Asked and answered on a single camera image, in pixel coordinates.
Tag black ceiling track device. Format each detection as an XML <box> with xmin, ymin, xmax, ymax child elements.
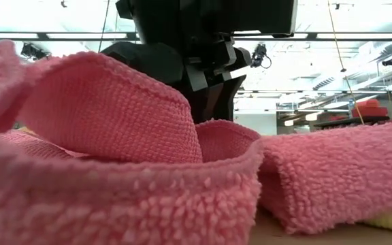
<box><xmin>20</xmin><ymin>42</ymin><xmax>50</xmax><ymax>61</ymax></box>

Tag thin black hanging cable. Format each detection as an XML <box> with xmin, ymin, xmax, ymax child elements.
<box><xmin>98</xmin><ymin>0</ymin><xmax>111</xmax><ymax>52</ymax></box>

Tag pink microfiber towel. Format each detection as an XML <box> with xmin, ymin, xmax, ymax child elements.
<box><xmin>257</xmin><ymin>122</ymin><xmax>392</xmax><ymax>235</ymax></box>
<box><xmin>0</xmin><ymin>39</ymin><xmax>264</xmax><ymax>245</ymax></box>

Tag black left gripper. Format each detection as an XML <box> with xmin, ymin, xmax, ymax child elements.
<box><xmin>100</xmin><ymin>33</ymin><xmax>251</xmax><ymax>124</ymax></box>

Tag white air vent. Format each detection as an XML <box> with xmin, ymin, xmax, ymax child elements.
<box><xmin>359</xmin><ymin>41</ymin><xmax>374</xmax><ymax>59</ymax></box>

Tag red plastic crate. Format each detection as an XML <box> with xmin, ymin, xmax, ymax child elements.
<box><xmin>351</xmin><ymin>98</ymin><xmax>390</xmax><ymax>118</ymax></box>

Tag black shelf rack orange bins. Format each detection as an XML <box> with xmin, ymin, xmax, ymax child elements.
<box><xmin>313</xmin><ymin>115</ymin><xmax>391</xmax><ymax>129</ymax></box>

